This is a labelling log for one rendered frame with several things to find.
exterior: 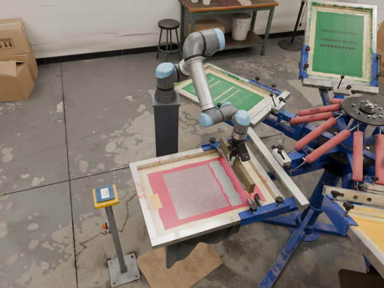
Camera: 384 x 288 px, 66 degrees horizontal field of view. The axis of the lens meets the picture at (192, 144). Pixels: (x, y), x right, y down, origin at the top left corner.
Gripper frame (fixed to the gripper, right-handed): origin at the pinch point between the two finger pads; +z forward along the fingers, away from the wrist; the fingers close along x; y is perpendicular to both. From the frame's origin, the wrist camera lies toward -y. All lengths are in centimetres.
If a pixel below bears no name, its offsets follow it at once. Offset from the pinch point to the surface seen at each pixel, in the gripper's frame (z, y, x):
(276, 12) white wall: 60, 380, -281
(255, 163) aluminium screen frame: 10.2, 5.1, -18.1
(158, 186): 13.7, 8.6, 44.7
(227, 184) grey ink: 13.3, -3.1, 4.6
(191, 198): 13.7, -5.4, 28.5
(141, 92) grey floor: 110, 259, 5
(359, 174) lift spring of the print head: -4, -31, -62
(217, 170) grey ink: 13.1, 9.7, 5.8
